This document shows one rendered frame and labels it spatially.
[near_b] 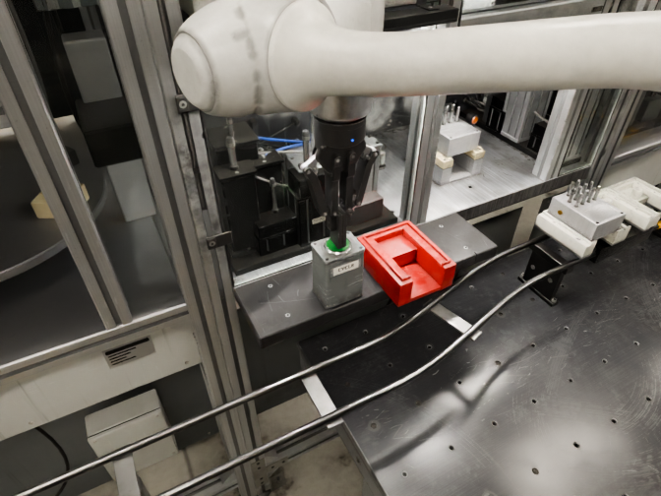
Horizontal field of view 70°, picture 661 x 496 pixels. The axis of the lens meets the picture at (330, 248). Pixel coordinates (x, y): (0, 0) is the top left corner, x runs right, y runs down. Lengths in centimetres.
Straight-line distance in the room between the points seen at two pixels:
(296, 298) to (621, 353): 76
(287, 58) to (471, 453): 79
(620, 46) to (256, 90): 31
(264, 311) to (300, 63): 52
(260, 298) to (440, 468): 46
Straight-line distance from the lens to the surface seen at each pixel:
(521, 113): 142
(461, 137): 120
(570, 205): 122
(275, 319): 85
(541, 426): 108
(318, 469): 170
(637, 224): 137
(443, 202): 116
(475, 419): 104
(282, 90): 46
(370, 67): 43
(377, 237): 94
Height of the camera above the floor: 155
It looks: 40 degrees down
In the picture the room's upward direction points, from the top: straight up
